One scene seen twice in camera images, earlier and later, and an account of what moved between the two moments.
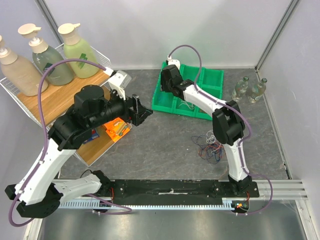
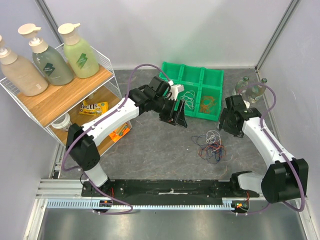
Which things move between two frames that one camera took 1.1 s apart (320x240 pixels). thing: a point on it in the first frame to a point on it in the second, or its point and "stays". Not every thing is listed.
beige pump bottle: (21, 73) stays
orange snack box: (117, 129) stays
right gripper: (165, 81) to (226, 122)
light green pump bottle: (76, 48) stays
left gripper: (140, 113) to (170, 117)
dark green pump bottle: (43, 57) stays
